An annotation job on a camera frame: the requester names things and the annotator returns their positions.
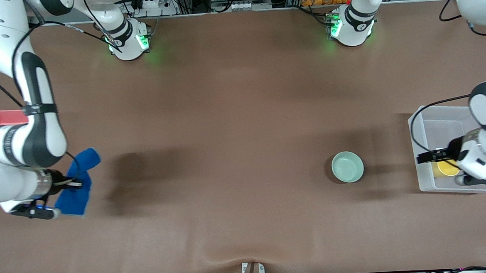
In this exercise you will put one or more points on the grey socket strip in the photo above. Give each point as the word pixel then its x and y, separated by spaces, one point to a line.
pixel 244 5

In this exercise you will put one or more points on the brown table cover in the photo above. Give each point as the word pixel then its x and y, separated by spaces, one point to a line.
pixel 241 111

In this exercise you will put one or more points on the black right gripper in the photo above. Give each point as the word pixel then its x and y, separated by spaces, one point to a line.
pixel 56 181

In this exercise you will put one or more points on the pink plastic bin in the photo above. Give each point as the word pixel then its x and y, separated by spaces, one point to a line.
pixel 0 118

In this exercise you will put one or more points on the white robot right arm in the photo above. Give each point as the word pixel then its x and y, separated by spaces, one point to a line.
pixel 39 139

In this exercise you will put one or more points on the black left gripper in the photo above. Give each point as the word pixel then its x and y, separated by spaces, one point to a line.
pixel 452 149

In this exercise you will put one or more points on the pale green bowl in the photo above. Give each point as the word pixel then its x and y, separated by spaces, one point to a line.
pixel 347 167

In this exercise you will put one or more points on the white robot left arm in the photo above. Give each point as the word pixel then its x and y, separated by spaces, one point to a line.
pixel 353 26

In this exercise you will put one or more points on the white power strip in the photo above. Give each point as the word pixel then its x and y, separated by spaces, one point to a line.
pixel 153 4

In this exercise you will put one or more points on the clear plastic bin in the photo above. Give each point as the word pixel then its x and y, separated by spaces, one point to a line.
pixel 438 128

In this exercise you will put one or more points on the yellow cup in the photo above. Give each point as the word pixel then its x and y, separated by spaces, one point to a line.
pixel 446 169

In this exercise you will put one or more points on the blue cloth with grey hem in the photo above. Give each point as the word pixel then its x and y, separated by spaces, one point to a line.
pixel 76 201

